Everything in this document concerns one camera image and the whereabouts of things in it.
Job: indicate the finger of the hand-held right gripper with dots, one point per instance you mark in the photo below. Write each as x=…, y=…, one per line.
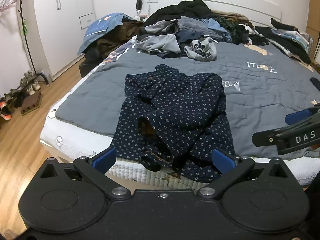
x=297, y=117
x=265, y=137

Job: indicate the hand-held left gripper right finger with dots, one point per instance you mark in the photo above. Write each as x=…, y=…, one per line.
x=222, y=161

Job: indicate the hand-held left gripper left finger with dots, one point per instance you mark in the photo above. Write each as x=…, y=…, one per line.
x=103, y=158

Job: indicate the navy dotted sweater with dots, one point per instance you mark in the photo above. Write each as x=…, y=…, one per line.
x=175, y=110

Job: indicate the stack of folded clothes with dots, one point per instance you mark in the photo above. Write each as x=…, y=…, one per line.
x=287, y=40

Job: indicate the white mattress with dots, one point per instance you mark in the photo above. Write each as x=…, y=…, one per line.
x=75, y=142

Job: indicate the dark folded garment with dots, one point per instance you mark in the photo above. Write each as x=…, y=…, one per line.
x=315, y=83

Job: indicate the grey quilt with fish print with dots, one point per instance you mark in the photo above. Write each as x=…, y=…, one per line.
x=100, y=92

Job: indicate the brown floor box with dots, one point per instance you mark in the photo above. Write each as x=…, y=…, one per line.
x=31, y=103

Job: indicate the grey shoes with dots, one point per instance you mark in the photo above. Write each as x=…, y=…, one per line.
x=31, y=82

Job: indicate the light grey crumpled garment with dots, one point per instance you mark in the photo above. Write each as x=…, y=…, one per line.
x=200, y=52

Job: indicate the orange sneakers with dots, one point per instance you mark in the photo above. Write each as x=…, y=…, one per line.
x=5, y=110

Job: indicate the dark green garment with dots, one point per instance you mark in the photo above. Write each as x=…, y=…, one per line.
x=232, y=27

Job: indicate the brown garment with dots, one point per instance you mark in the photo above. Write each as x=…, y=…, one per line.
x=117, y=37

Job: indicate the light blue shirt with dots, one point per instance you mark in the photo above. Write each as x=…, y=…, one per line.
x=215, y=25

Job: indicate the beige folded pants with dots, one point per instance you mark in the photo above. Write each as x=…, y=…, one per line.
x=230, y=13

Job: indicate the grey hoodie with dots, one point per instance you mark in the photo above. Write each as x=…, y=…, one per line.
x=160, y=43

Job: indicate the blue denim garment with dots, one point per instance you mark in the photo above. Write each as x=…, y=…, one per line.
x=100, y=27

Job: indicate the grey-blue folded pants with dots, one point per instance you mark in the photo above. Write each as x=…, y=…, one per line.
x=195, y=25

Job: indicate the white wardrobe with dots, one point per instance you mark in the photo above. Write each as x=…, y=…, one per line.
x=67, y=30

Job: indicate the black coat rack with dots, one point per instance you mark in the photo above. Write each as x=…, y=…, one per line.
x=26, y=40

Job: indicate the black jacket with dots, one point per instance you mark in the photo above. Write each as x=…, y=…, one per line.
x=185, y=8

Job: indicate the pink fluffy hanger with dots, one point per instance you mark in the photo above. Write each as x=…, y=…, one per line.
x=8, y=1

